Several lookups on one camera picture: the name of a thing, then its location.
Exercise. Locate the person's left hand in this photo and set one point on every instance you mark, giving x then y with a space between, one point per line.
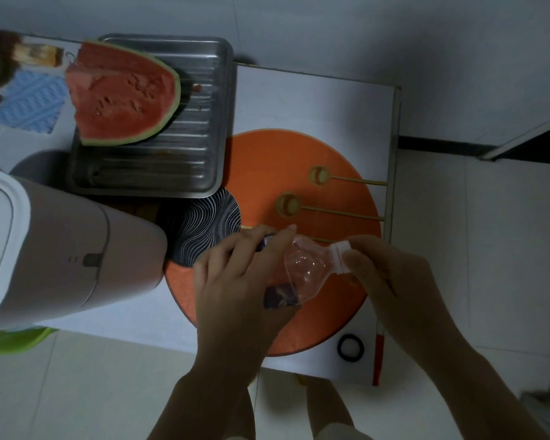
229 307

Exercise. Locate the person's right hand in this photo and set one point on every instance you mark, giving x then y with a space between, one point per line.
394 288

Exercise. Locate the plastic bottle purple label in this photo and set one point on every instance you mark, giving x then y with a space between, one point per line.
307 270

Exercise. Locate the white lidded bin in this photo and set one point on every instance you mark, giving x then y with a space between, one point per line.
73 261

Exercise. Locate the person's left forearm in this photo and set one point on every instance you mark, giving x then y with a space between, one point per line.
201 407

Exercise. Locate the person's right forearm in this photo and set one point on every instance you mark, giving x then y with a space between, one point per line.
476 398

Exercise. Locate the person's leg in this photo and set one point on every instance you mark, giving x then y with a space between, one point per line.
325 403

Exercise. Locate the black patterned coaster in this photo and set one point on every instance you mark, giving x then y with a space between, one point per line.
201 229

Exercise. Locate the orange round mat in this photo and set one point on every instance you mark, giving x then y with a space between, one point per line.
266 160

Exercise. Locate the metal tray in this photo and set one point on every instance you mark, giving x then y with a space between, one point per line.
188 155

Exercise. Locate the green trash bin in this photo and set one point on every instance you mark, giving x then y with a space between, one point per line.
13 341

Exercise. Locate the watermelon slice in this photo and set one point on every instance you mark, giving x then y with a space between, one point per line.
119 100

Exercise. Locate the blue knitted cloth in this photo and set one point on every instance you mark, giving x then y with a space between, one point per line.
27 103

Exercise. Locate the orange snack packet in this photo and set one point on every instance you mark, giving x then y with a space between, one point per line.
36 54

